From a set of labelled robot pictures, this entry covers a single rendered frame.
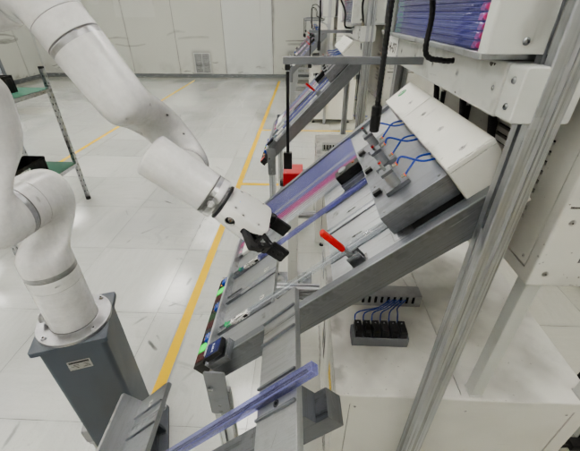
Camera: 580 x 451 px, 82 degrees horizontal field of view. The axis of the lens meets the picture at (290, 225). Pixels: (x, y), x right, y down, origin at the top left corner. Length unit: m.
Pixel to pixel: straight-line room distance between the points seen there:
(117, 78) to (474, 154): 0.58
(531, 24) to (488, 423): 0.94
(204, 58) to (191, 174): 9.08
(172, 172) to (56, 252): 0.43
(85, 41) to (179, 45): 9.19
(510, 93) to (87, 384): 1.21
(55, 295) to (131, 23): 9.45
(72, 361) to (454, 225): 1.01
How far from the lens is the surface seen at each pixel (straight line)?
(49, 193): 0.94
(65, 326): 1.09
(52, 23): 0.67
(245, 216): 0.65
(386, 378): 1.00
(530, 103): 0.54
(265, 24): 9.35
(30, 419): 1.94
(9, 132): 0.85
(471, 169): 0.61
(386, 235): 0.69
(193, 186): 0.64
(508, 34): 0.53
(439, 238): 0.64
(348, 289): 0.67
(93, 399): 1.29
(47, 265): 0.97
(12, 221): 0.88
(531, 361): 1.20
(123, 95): 0.64
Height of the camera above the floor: 1.43
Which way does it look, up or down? 32 degrees down
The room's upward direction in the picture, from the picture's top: straight up
